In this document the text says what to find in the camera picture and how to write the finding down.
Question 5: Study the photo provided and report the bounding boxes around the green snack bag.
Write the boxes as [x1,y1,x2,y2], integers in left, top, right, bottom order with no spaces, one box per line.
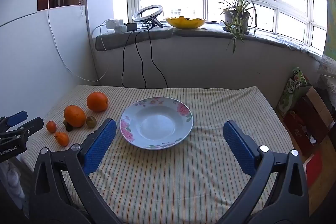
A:
[277,67,311,113]

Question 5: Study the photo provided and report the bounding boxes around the grey windowsill cloth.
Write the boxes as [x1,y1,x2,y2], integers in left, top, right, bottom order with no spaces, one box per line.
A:
[95,23,324,62]

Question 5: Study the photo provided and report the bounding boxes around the red box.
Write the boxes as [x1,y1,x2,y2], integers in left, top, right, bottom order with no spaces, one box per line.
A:
[305,149,324,188]

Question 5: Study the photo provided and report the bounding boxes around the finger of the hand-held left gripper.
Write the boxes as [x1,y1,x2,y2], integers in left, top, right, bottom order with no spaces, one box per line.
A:
[0,117,44,141]
[0,111,29,132]

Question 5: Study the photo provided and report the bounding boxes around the ring light with stand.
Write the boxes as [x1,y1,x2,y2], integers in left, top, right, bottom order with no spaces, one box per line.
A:
[132,5,164,29]

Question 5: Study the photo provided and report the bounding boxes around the cardboard box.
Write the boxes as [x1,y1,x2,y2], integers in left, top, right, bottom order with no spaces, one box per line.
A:
[283,86,336,157]

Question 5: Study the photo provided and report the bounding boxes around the yellow bowl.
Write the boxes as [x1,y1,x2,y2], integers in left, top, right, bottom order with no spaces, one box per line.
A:
[165,17,206,29]

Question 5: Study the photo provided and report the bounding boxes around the potted spider plant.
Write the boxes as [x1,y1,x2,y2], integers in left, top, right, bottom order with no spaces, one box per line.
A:
[210,0,263,55]

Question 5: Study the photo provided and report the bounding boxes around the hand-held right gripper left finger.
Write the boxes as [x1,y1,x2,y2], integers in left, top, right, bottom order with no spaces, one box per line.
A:
[28,118,124,224]

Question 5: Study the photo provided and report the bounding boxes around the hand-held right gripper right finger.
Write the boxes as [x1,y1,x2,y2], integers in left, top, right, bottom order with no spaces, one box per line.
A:
[217,120,310,224]

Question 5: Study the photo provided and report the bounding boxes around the white lace cloth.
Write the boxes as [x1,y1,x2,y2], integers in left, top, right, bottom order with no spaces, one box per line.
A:
[317,54,336,88]

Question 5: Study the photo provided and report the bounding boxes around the floral white plate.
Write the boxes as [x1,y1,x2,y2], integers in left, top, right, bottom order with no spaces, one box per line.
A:
[120,97,194,150]

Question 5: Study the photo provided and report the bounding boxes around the dark plant saucer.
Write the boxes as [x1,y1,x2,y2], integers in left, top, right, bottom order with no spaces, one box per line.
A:
[223,26,251,35]

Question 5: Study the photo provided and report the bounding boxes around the white power adapter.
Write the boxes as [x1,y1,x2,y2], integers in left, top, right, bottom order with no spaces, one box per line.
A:
[106,19,128,33]

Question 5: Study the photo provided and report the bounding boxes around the large orange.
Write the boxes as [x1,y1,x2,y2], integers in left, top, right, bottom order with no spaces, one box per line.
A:
[64,105,87,128]
[87,92,109,112]

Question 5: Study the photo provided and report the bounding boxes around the black cable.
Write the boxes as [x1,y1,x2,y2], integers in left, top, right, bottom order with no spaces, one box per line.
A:
[121,30,133,87]
[135,29,147,88]
[147,28,168,88]

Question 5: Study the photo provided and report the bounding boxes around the striped tablecloth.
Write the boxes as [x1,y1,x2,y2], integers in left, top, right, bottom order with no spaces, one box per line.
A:
[20,85,298,224]

